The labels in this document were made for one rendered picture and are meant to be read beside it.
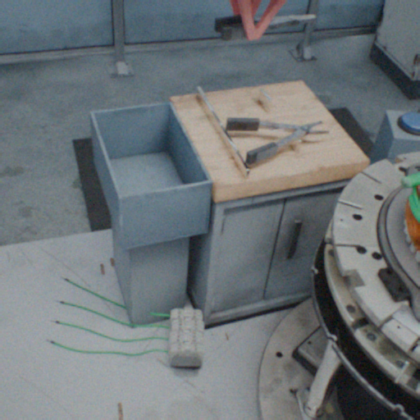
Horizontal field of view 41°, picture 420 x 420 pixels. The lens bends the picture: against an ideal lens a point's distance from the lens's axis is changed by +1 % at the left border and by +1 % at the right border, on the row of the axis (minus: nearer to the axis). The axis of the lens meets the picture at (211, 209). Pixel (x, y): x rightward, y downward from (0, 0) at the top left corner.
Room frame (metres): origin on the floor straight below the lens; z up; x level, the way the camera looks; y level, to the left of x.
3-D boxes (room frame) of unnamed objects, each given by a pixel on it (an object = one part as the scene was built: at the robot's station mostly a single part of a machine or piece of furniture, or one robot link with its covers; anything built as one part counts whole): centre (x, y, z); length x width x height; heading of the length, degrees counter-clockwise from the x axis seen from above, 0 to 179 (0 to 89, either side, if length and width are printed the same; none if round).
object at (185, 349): (0.45, 0.02, 0.80); 0.10 x 0.05 x 0.04; 5
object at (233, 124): (0.57, -0.03, 1.09); 0.04 x 0.01 x 0.02; 98
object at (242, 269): (0.60, -0.06, 0.91); 0.19 x 0.19 x 0.26; 23
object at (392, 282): (0.33, -0.17, 1.10); 0.03 x 0.01 x 0.01; 21
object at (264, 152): (0.51, -0.05, 1.09); 0.04 x 0.01 x 0.02; 128
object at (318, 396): (0.36, -0.16, 0.91); 0.02 x 0.02 x 0.21
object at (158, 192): (0.54, 0.08, 0.92); 0.17 x 0.11 x 0.28; 23
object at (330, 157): (0.60, -0.06, 1.05); 0.20 x 0.19 x 0.02; 113
